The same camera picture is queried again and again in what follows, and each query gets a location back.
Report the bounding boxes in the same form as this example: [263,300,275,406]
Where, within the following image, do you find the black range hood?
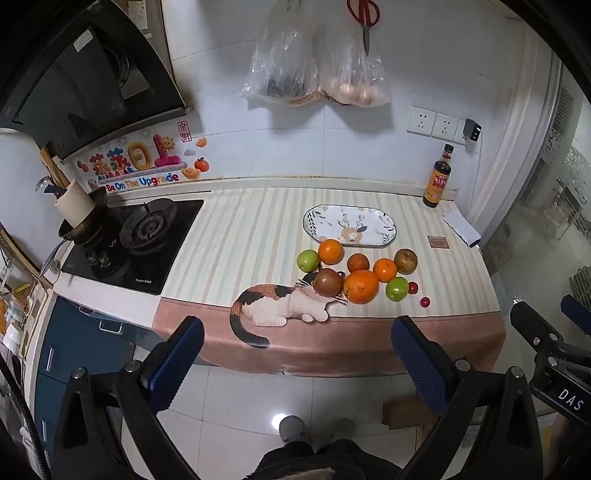
[0,0,192,160]

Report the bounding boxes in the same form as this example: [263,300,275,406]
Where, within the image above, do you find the sliding glass door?
[480,46,591,296]

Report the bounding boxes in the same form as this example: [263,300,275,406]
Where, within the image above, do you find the oval patterned ceramic plate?
[303,204,398,247]

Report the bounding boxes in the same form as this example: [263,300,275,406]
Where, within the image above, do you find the red handled scissors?
[346,0,382,56]

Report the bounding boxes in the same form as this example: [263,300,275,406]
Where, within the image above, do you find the blue kitchen cabinet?
[34,295,134,462]

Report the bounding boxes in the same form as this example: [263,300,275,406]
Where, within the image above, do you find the large orange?
[342,270,380,304]

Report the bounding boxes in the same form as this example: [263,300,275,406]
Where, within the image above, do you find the small metal pot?
[58,205,112,243]

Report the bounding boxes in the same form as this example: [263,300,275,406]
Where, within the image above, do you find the dark sauce bottle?
[422,144,455,208]

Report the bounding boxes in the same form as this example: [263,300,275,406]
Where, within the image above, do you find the clear bag of eggs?
[316,0,392,108]

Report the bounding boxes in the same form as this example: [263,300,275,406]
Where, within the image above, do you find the cardboard box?
[382,399,444,431]

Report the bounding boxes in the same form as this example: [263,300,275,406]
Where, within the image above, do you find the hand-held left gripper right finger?
[390,315,543,480]

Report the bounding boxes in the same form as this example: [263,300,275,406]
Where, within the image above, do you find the colourful wall sticker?
[76,121,213,193]

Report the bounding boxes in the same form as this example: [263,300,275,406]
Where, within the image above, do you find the metal ladle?
[36,174,65,199]

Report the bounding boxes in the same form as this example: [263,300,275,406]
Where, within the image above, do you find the black gas stove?
[60,198,205,296]

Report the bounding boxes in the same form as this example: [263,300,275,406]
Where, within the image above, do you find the grey slipper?
[323,418,356,441]
[278,414,311,444]

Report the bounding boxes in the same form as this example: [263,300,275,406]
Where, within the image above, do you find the brown red apple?
[312,268,345,297]
[393,248,419,274]

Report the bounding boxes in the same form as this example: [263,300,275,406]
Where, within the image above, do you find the wooden utensils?
[38,145,70,190]

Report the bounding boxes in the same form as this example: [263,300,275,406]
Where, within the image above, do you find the white folded cloth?
[442,210,482,247]

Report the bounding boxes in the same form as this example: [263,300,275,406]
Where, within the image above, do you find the clear bag with dark contents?
[240,0,319,104]

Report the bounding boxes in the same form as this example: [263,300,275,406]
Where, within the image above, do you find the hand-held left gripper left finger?
[51,315,206,480]

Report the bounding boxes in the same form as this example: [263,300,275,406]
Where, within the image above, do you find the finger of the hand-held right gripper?
[510,301,567,356]
[560,295,591,338]

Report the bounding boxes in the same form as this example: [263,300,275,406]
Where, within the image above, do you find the medium orange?
[318,239,345,265]
[372,258,399,283]

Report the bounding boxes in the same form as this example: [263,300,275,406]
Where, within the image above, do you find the striped cat print mat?
[152,187,506,377]

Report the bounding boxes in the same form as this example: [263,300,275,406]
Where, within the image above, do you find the person's dark trousers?
[256,438,402,480]

